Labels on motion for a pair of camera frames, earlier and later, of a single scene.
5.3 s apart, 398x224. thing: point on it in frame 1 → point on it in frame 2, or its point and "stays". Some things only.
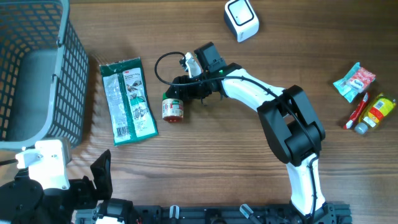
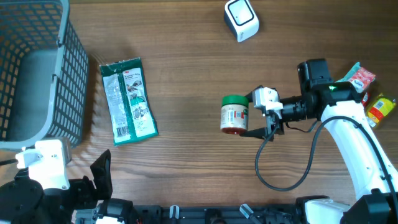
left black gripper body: x=83 y=195 stays
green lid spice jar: x=173 y=109 → x=234 y=114
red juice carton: x=362 y=79 stays
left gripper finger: x=102 y=177 stays
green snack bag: x=130 y=114 stays
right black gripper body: x=196 y=91 → x=277 y=124
